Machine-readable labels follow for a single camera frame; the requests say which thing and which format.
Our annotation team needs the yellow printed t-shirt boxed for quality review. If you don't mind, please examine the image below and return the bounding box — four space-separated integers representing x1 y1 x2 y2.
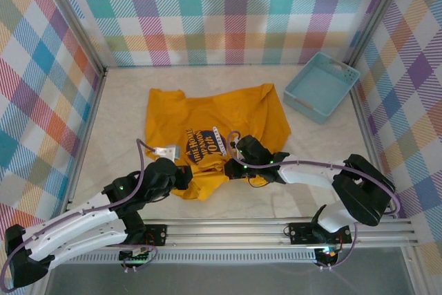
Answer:
144 82 292 202

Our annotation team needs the light blue plastic basket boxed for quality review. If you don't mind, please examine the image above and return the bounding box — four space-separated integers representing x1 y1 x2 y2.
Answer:
282 52 362 125

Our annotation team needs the green controller circuit board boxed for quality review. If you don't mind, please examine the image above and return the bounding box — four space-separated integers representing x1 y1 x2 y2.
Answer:
316 247 338 261
119 249 153 263

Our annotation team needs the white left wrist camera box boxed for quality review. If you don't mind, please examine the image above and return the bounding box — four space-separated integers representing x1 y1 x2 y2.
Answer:
153 145 181 160

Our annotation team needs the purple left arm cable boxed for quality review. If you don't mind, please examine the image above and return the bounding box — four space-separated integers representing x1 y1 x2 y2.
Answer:
0 138 163 291

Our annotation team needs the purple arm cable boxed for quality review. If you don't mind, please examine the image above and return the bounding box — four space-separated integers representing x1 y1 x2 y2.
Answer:
0 138 163 291
226 130 401 270

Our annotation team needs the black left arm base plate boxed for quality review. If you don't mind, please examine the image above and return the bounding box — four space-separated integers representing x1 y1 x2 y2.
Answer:
137 224 168 247

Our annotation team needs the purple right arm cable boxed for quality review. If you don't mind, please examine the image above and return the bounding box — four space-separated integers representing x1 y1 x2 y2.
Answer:
226 130 401 270

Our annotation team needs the aluminium mounting rail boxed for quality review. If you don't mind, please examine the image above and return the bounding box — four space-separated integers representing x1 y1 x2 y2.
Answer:
37 218 421 251

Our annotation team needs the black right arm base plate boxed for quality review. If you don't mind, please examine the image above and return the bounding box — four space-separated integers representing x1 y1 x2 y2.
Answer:
288 221 352 245

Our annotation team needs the grey slotted cable duct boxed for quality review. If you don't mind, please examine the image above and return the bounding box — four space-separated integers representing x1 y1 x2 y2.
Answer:
55 252 317 264

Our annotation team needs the aluminium table side rail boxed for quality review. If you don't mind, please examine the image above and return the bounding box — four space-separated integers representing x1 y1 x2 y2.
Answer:
343 65 396 220
59 66 108 222

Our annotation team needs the aluminium frame post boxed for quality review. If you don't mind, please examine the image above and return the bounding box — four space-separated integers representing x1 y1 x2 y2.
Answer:
343 0 415 70
32 0 108 80

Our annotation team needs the aluminium frame leg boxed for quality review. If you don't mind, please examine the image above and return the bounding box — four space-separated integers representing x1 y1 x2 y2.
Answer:
402 245 427 295

